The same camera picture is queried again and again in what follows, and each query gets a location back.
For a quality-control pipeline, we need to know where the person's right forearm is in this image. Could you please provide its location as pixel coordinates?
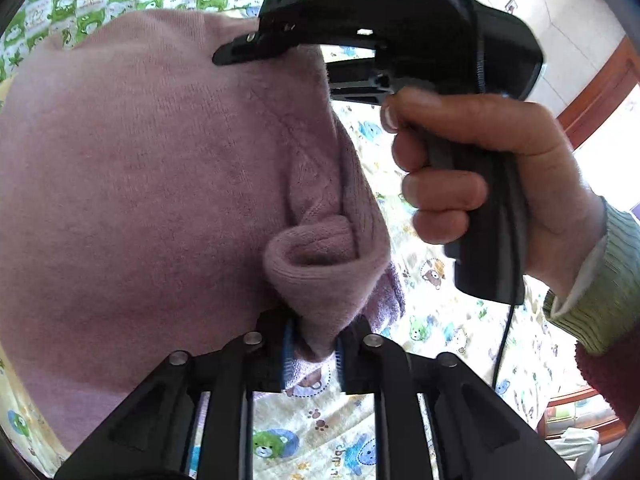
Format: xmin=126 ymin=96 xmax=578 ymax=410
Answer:
xmin=542 ymin=197 xmax=640 ymax=428

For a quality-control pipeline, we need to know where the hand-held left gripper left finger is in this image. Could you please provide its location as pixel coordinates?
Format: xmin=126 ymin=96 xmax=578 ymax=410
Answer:
xmin=54 ymin=309 xmax=302 ymax=480

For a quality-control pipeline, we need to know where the black cable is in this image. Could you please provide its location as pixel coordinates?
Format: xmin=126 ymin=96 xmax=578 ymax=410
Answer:
xmin=491 ymin=300 xmax=524 ymax=392

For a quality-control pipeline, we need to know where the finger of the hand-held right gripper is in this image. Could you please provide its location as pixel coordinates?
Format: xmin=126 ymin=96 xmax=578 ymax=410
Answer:
xmin=212 ymin=27 xmax=302 ymax=67

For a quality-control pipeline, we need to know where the wooden door frame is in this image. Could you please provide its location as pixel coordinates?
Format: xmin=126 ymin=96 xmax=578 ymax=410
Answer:
xmin=556 ymin=35 xmax=640 ymax=152

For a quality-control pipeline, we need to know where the white cloth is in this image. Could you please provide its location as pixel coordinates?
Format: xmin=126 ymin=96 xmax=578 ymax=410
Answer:
xmin=544 ymin=426 xmax=602 ymax=462

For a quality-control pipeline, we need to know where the pink knitted sweater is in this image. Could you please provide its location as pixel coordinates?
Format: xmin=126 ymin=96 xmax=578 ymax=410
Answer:
xmin=0 ymin=7 xmax=407 ymax=455

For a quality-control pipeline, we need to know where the yellow bear print bed sheet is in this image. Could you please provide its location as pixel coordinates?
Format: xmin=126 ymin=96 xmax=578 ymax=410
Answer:
xmin=0 ymin=42 xmax=583 ymax=480

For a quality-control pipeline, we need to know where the person's right hand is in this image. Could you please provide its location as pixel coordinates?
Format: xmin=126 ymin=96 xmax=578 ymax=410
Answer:
xmin=381 ymin=87 xmax=609 ymax=302

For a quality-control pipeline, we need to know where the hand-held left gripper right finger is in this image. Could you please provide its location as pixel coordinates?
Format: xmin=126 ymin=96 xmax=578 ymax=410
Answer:
xmin=332 ymin=316 xmax=577 ymax=480

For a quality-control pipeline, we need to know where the wooden furniture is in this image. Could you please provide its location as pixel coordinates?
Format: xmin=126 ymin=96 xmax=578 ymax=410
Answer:
xmin=537 ymin=384 xmax=623 ymax=443

